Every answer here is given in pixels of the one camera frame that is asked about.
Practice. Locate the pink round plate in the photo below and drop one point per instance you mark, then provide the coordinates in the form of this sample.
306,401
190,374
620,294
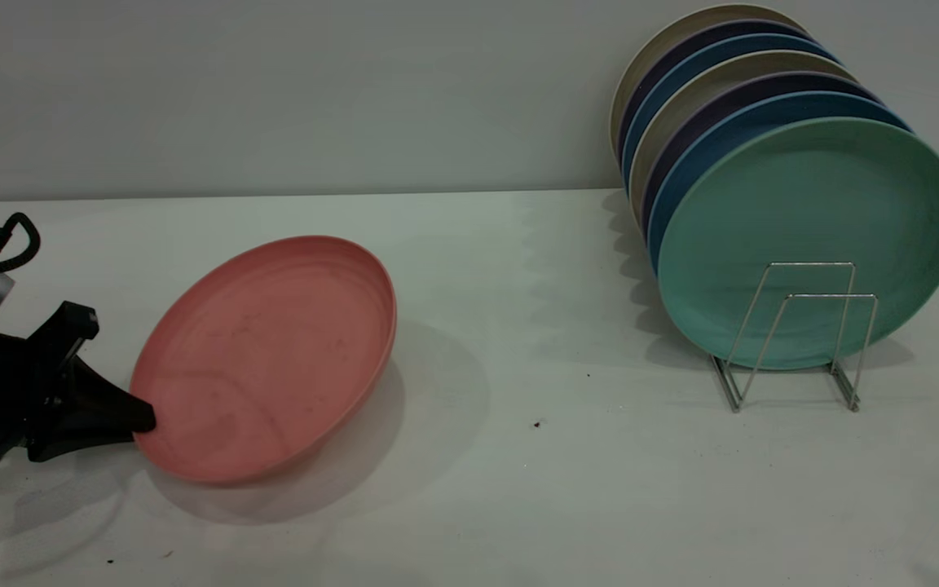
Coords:
274,359

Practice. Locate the beige round plate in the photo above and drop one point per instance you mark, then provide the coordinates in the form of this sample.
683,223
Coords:
685,28
763,65

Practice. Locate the purple round plate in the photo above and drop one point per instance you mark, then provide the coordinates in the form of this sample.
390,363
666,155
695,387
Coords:
706,37
763,88

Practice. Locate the blue round plate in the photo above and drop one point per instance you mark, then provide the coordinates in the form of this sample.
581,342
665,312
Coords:
763,113
730,47

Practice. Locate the green round plate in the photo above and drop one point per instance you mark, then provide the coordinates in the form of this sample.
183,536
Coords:
804,204

